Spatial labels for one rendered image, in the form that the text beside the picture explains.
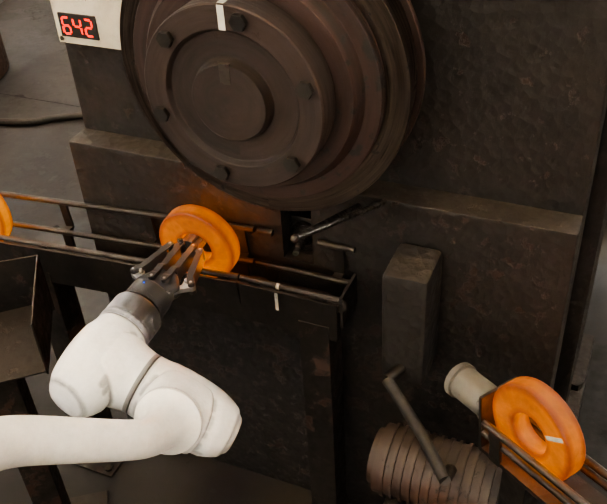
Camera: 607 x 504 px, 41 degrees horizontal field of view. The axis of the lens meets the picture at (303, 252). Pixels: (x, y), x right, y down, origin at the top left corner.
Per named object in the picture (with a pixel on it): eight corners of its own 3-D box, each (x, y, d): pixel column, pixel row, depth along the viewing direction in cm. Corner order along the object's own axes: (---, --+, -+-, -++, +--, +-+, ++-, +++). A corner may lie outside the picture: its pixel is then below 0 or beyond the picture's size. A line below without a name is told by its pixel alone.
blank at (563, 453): (528, 464, 125) (512, 474, 124) (494, 371, 124) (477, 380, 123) (602, 483, 111) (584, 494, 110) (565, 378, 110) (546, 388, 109)
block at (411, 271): (398, 339, 154) (400, 236, 140) (439, 349, 151) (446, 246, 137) (379, 378, 146) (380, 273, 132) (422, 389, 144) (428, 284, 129)
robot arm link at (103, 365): (89, 335, 135) (157, 374, 135) (31, 405, 125) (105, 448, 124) (97, 297, 128) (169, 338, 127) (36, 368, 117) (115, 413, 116)
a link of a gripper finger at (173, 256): (157, 294, 141) (150, 293, 141) (187, 254, 148) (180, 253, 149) (153, 277, 138) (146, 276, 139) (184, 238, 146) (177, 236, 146)
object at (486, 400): (513, 428, 129) (515, 375, 123) (516, 430, 129) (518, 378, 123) (478, 449, 126) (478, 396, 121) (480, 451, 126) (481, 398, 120)
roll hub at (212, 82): (175, 156, 131) (146, -18, 114) (339, 186, 121) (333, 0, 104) (157, 173, 127) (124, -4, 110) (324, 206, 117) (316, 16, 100)
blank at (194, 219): (156, 200, 150) (147, 210, 148) (229, 205, 144) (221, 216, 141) (180, 266, 159) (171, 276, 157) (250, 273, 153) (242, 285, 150)
